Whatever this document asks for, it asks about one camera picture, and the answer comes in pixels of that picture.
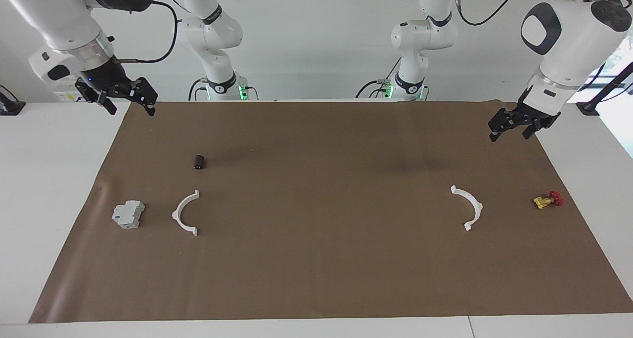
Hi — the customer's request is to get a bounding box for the black stand base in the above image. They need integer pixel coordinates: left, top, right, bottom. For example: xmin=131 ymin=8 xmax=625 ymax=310
xmin=0 ymin=84 xmax=26 ymax=116

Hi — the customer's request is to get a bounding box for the black base cable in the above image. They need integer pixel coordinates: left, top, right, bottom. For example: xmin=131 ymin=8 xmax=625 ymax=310
xmin=188 ymin=78 xmax=209 ymax=101
xmin=356 ymin=79 xmax=392 ymax=99

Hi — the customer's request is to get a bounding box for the brown table mat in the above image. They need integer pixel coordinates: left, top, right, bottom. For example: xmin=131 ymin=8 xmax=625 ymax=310
xmin=29 ymin=100 xmax=633 ymax=324

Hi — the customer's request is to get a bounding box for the black right base cable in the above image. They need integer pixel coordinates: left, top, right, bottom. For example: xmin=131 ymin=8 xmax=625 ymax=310
xmin=188 ymin=78 xmax=209 ymax=101

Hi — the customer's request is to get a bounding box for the brass valve with red handle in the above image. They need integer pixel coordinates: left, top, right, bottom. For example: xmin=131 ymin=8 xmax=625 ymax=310
xmin=533 ymin=190 xmax=564 ymax=210

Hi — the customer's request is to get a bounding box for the white wall socket box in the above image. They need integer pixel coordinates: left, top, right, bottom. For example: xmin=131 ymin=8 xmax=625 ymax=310
xmin=52 ymin=88 xmax=83 ymax=103

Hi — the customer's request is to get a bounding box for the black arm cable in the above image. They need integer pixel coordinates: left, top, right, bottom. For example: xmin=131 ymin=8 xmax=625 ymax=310
xmin=452 ymin=0 xmax=526 ymax=27
xmin=111 ymin=0 xmax=198 ymax=65

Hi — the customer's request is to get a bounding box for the black angled stand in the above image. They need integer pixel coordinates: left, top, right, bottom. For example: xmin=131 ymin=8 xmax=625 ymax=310
xmin=576 ymin=61 xmax=633 ymax=116

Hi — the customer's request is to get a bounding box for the black left base cable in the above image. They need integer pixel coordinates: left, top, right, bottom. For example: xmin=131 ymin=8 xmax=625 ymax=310
xmin=356 ymin=79 xmax=392 ymax=99

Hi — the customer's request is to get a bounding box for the white half ring pipe clamp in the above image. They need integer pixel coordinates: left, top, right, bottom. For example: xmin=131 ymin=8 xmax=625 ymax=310
xmin=450 ymin=185 xmax=484 ymax=231
xmin=172 ymin=190 xmax=200 ymax=237

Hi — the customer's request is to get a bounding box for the grey circuit breaker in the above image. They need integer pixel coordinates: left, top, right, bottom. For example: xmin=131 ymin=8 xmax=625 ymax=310
xmin=111 ymin=200 xmax=146 ymax=229

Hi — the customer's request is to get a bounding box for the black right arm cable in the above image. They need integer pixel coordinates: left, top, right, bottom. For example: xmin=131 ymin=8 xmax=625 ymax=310
xmin=111 ymin=0 xmax=198 ymax=65

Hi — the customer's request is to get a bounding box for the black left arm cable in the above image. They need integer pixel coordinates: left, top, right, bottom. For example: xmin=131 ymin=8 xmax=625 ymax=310
xmin=452 ymin=0 xmax=526 ymax=27

